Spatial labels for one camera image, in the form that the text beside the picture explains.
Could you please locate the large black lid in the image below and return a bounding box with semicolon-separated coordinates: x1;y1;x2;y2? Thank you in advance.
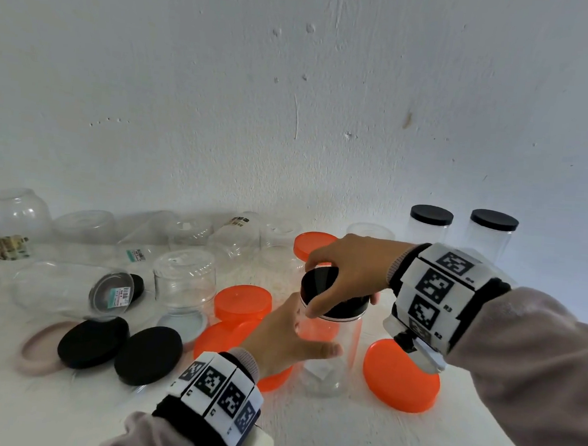
111;322;186;391
55;311;132;375

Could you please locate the small orange lid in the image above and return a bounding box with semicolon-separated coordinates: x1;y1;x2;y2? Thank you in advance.
291;229;339;266
296;314;342;344
211;281;275;328

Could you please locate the light blue lid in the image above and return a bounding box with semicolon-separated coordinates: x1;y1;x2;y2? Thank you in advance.
155;306;210;348

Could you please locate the person's right hand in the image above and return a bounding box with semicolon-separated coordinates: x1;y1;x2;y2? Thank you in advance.
299;230;416;327

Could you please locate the person's left hand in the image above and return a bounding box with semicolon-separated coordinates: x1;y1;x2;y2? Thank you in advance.
235;287;348;387

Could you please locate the group of transparent plastic jars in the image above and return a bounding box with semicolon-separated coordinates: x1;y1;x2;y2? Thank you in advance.
0;185;397;434

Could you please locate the pale pink lid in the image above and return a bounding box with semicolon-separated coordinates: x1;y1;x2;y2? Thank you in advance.
15;315;79;380

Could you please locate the person's right forearm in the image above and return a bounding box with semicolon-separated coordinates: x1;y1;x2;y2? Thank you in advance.
438;280;588;446

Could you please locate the black white marker wristband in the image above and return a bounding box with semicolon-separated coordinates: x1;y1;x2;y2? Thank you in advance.
383;238;516;361
149;345;269;446

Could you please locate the tall transparent labelled jar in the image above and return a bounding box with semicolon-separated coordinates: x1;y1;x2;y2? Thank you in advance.
463;222;515;266
290;302;367;402
405;219;451;248

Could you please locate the person's left forearm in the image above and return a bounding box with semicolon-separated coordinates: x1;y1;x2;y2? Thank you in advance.
97;407;206;446

